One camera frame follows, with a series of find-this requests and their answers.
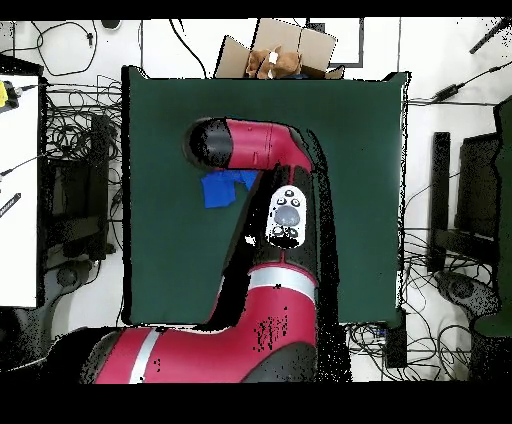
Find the white desk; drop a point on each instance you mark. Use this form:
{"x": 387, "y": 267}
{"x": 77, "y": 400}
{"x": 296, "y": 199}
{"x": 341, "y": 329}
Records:
{"x": 18, "y": 240}

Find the yellow and black tool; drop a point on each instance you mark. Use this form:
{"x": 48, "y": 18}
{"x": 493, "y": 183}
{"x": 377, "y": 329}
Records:
{"x": 2, "y": 94}

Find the dark stand foot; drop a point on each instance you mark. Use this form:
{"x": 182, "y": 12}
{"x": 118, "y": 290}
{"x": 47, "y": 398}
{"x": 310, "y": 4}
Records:
{"x": 462, "y": 288}
{"x": 66, "y": 276}

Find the dark green table cloth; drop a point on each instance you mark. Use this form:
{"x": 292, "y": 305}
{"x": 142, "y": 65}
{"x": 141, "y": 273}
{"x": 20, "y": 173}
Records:
{"x": 360, "y": 180}

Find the grey floor frame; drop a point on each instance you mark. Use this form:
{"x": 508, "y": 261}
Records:
{"x": 361, "y": 44}

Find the black equipment case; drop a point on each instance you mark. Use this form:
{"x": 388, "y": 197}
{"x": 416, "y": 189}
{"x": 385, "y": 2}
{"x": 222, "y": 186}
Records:
{"x": 76, "y": 192}

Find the black chair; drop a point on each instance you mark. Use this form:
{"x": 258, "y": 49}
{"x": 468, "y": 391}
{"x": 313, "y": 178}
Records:
{"x": 478, "y": 180}

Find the black tripod leg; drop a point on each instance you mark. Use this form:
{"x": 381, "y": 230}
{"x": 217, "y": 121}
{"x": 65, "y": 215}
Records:
{"x": 490, "y": 36}

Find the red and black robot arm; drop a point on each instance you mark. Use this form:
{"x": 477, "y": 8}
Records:
{"x": 260, "y": 144}

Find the black flat bar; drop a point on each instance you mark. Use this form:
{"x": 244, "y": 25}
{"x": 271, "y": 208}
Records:
{"x": 10, "y": 204}

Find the blue laundry item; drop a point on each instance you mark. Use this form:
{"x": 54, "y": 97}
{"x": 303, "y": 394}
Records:
{"x": 218, "y": 192}

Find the brown plush toy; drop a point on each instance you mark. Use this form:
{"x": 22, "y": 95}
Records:
{"x": 280, "y": 64}

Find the brown cardboard box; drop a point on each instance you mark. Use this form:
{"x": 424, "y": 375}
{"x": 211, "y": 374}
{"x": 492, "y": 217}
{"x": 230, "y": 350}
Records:
{"x": 316, "y": 44}

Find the green cloth covered table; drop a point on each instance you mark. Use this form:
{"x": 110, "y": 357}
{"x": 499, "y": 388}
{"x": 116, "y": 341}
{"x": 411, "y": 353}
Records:
{"x": 504, "y": 160}

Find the black upright bar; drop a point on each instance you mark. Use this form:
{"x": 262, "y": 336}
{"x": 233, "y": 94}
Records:
{"x": 440, "y": 180}

